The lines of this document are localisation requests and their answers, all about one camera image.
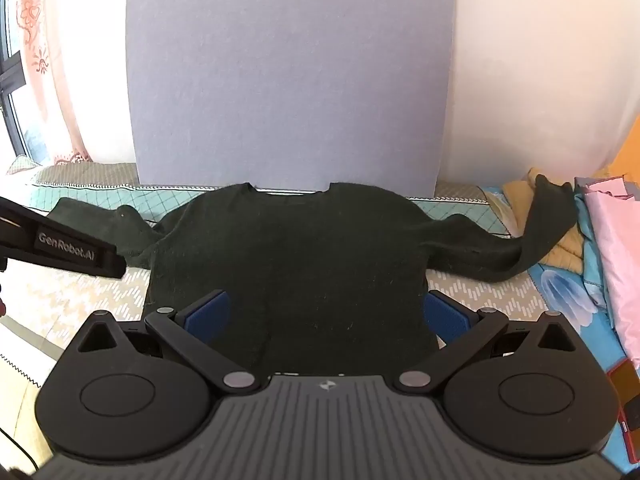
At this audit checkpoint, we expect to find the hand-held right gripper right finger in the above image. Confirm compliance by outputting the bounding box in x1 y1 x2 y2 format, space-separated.
394 289 587 394

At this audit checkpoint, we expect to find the dark window frame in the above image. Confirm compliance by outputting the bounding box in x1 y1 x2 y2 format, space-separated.
0 0 32 159

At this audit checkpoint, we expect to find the blue floral blanket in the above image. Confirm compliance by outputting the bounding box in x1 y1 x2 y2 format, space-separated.
527 195 626 348

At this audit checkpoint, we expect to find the black cable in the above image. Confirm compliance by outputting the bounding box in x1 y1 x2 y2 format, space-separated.
0 425 41 473

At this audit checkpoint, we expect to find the pink cloth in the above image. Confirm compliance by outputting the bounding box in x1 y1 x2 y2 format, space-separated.
575 175 640 367

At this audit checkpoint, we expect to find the red phone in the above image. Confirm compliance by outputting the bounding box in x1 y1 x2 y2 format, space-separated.
606 357 640 466

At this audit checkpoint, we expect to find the floral print curtain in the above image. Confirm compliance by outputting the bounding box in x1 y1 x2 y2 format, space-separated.
15 0 132 167

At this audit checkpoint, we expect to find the yellow cloth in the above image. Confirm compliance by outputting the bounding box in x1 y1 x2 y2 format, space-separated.
501 166 590 274

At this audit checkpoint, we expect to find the orange fabric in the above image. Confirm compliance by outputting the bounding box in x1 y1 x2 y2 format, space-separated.
595 136 640 182

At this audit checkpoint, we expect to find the patterned beige bed sheet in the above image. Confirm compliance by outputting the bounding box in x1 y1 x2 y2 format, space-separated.
0 156 546 466

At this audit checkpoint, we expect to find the dark green sweater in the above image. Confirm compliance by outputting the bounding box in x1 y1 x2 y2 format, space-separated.
47 174 580 376

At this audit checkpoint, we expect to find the grey-blue upright board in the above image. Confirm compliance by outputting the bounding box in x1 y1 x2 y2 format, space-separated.
125 0 458 200

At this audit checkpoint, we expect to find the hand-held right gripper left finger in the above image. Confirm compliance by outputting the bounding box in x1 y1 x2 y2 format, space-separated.
66 289 257 394

